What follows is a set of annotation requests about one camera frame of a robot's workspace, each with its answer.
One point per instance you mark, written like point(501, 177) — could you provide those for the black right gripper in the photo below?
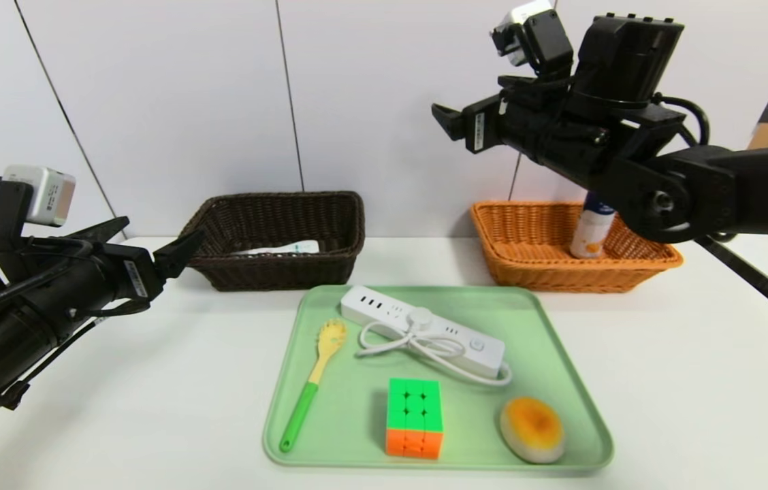
point(479, 126)

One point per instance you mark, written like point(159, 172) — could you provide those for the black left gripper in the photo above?
point(135, 275)

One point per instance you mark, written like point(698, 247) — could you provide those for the white tube with clear cap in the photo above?
point(282, 248)

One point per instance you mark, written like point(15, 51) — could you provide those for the white bottle with blue cap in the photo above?
point(589, 235)

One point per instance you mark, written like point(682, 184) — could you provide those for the orange topped bread bun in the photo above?
point(532, 430)

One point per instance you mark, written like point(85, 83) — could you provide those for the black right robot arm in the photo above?
point(731, 184)

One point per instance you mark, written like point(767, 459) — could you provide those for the dark brown wicker basket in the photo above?
point(268, 272)

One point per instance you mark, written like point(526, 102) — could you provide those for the orange wicker basket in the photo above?
point(527, 238)

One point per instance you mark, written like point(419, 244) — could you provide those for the yellow green pasta spoon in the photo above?
point(302, 412)

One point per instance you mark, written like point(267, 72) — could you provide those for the light green plastic tray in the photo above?
point(350, 408)

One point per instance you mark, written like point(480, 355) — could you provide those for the green orange puzzle cube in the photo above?
point(414, 416)

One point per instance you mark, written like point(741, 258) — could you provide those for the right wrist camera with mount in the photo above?
point(523, 17)

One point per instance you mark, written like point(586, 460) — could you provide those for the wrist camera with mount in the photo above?
point(523, 17)
point(43, 194)

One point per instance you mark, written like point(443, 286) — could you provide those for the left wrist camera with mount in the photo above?
point(43, 194)

